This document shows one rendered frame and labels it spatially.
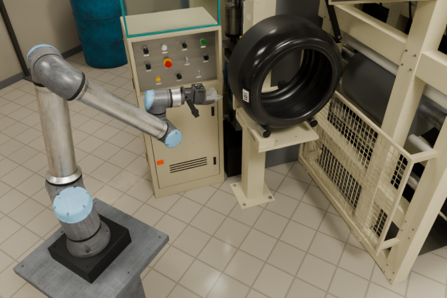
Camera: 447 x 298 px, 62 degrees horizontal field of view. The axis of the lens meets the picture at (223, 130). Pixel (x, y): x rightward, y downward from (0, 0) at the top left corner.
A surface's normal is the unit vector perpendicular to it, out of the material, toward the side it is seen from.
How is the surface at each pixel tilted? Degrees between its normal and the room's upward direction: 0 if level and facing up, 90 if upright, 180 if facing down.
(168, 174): 90
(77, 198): 5
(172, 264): 0
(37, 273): 0
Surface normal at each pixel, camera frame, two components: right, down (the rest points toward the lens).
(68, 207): -0.01, -0.75
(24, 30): 0.86, 0.29
